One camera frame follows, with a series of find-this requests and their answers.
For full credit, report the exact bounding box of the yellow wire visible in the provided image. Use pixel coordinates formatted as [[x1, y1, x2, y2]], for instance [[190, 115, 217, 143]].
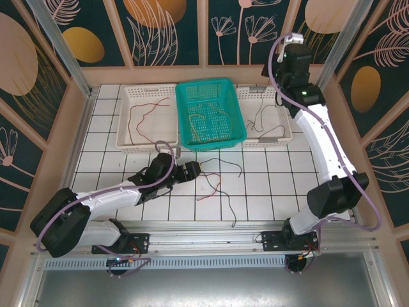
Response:
[[188, 112, 207, 143]]

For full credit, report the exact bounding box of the dark red wire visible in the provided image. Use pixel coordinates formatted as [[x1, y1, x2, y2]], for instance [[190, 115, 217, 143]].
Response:
[[128, 97, 171, 144]]

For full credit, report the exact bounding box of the thin tan wire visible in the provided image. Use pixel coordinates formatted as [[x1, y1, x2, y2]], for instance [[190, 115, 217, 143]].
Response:
[[191, 101, 243, 143]]

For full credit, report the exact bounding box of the small white plastic basket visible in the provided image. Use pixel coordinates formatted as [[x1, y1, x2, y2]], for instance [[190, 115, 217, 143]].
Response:
[[236, 84, 294, 149]]

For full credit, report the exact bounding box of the large white plastic basket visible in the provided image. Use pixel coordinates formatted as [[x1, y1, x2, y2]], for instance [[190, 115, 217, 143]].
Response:
[[115, 84, 180, 154]]

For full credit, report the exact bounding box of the teal plastic basket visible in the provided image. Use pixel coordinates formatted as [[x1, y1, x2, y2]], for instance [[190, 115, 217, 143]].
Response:
[[174, 77, 248, 152]]

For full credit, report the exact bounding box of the grey metal sheet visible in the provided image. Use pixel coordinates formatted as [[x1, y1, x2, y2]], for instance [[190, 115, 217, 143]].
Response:
[[19, 268, 394, 307]]

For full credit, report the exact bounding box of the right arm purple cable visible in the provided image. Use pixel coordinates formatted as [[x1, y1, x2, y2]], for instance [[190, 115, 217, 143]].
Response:
[[269, 33, 383, 275]]

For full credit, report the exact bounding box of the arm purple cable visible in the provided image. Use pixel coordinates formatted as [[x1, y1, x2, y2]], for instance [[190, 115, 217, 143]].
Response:
[[35, 140, 176, 278], [269, 33, 383, 275]]

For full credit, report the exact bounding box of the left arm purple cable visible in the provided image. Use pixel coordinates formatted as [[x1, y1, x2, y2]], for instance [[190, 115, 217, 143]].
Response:
[[35, 140, 176, 278]]

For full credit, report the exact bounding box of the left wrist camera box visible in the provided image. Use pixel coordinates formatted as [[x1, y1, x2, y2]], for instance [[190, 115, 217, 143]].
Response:
[[158, 145, 182, 158]]

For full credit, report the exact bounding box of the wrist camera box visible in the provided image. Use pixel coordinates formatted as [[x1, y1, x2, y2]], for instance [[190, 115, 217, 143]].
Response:
[[277, 31, 304, 63], [158, 145, 182, 158]]

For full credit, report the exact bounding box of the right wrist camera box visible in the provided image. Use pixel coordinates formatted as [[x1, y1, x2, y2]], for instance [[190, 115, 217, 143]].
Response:
[[277, 31, 304, 63]]

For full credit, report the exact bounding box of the aluminium frame post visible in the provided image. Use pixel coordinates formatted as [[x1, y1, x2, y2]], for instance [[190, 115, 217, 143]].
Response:
[[27, 0, 95, 98], [315, 0, 375, 93]]

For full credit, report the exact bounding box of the aluminium mounting rail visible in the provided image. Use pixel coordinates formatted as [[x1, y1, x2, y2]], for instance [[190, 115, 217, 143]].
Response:
[[30, 219, 380, 256]]

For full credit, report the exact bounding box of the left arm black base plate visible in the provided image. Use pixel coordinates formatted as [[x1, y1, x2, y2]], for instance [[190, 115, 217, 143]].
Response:
[[91, 232, 151, 255]]

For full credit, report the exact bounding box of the aluminium side rail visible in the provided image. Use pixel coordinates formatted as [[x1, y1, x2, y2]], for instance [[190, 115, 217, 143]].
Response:
[[65, 92, 96, 193]]

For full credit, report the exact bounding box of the slotted grey cable duct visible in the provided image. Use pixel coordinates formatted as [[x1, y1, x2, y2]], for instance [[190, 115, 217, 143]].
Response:
[[44, 257, 288, 269]]

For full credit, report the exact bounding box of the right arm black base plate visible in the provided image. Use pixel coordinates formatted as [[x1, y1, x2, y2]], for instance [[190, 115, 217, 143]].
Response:
[[261, 230, 320, 253]]

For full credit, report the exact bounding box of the black round cable port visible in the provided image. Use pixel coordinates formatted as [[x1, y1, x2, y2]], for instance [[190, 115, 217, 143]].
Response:
[[285, 254, 316, 275], [107, 258, 137, 278]]

